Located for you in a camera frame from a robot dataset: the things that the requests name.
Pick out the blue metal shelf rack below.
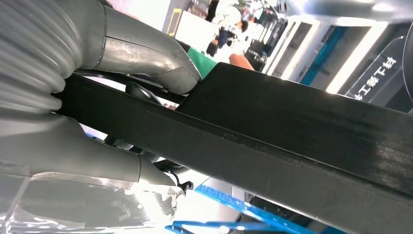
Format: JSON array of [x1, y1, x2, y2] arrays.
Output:
[[164, 184, 347, 234]]

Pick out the white lit display wall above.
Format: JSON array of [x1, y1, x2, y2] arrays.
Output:
[[261, 16, 413, 107]]

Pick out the dark sign white characters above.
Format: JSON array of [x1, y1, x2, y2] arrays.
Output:
[[344, 35, 409, 105]]

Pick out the person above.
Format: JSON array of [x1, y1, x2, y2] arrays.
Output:
[[206, 0, 250, 65], [179, 40, 256, 80]]

